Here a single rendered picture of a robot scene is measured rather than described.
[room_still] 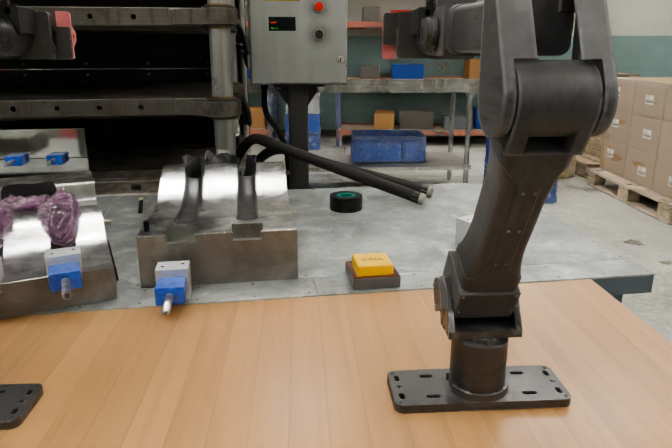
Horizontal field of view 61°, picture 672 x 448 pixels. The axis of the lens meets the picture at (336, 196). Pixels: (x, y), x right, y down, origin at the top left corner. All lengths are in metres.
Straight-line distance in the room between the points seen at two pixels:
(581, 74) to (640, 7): 7.87
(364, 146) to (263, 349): 3.94
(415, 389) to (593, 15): 0.43
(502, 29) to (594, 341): 0.52
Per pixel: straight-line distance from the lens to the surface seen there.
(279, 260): 0.97
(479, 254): 0.59
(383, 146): 4.66
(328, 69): 1.79
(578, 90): 0.48
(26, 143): 1.84
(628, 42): 8.30
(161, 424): 0.68
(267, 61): 1.78
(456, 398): 0.68
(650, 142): 4.85
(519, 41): 0.48
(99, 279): 0.96
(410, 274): 1.01
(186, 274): 0.92
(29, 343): 0.90
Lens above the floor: 1.19
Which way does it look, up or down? 15 degrees down
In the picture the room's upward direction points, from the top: straight up
